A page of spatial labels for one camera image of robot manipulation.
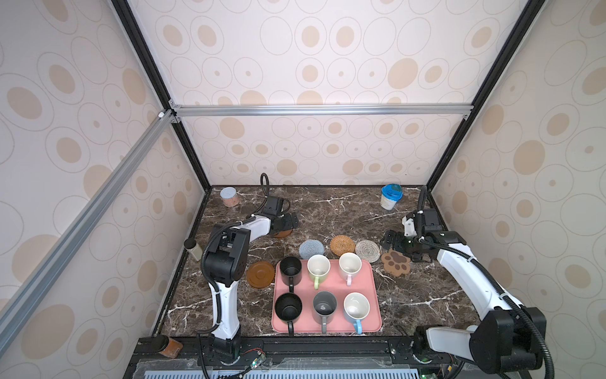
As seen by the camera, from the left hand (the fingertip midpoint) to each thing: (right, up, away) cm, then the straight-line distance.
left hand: (296, 220), depth 102 cm
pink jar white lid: (-32, +11, +7) cm, 34 cm away
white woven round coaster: (+30, -12, -5) cm, 33 cm away
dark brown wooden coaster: (-5, -6, -2) cm, 8 cm away
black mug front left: (-2, -29, -21) cm, 36 cm away
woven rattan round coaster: (+19, -10, -3) cm, 22 cm away
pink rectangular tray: (+15, -23, -13) cm, 31 cm away
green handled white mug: (+9, -16, -15) cm, 24 cm away
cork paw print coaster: (+40, -17, -9) cm, 44 cm away
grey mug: (+11, -30, -21) cm, 38 cm away
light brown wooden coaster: (-13, -20, -12) cm, 27 cm away
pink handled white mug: (+21, -16, -13) cm, 30 cm away
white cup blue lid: (+42, +11, +3) cm, 44 cm away
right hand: (+38, -8, -18) cm, 43 cm away
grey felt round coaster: (+6, -11, -5) cm, 14 cm away
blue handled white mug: (+22, -28, -23) cm, 42 cm away
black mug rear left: (-1, -18, -15) cm, 24 cm away
